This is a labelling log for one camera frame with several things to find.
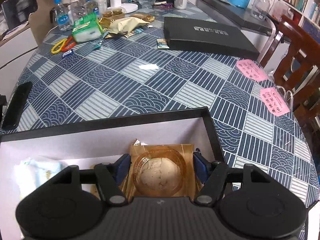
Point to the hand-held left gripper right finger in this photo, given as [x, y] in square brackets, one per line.
[200, 167]

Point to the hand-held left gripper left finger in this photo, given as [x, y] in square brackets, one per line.
[122, 167]

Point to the black box white inside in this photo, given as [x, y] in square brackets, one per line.
[100, 140]

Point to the pale blue tissue pack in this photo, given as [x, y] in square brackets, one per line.
[35, 172]

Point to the black gift box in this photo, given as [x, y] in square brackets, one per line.
[207, 40]

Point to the blue checkered desktop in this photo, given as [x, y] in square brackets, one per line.
[150, 85]

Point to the pink paper note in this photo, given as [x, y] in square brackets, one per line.
[273, 102]
[251, 70]

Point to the black phone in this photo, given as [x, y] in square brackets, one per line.
[17, 105]

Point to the small white tag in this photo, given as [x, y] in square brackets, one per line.
[67, 53]

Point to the small blue snack packet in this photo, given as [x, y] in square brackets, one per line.
[162, 43]

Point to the beige paper packet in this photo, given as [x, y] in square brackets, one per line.
[127, 25]

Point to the green tissue pack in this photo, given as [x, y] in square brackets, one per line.
[86, 28]

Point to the dark wooden chair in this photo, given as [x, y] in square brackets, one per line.
[295, 52]

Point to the gold wrapped pastry box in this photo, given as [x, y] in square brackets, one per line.
[112, 17]

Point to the small fridge black top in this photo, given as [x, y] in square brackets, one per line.
[232, 15]

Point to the white counter cabinet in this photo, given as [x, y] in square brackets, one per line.
[15, 52]

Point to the blue label water bottle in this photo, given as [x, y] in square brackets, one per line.
[62, 17]
[93, 6]

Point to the clear water jug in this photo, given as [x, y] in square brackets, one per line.
[261, 5]

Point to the black water dispenser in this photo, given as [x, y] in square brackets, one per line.
[18, 10]

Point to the white bookshelf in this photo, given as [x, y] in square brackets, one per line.
[300, 0]

